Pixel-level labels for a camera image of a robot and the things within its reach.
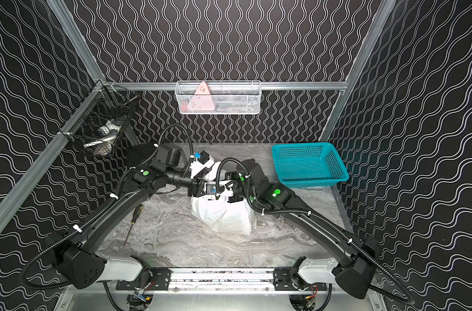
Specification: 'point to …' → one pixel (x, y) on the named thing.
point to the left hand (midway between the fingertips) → (216, 181)
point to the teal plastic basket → (306, 165)
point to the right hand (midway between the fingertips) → (221, 174)
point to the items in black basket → (106, 135)
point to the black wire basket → (96, 124)
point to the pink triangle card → (201, 100)
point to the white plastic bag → (218, 214)
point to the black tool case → (138, 154)
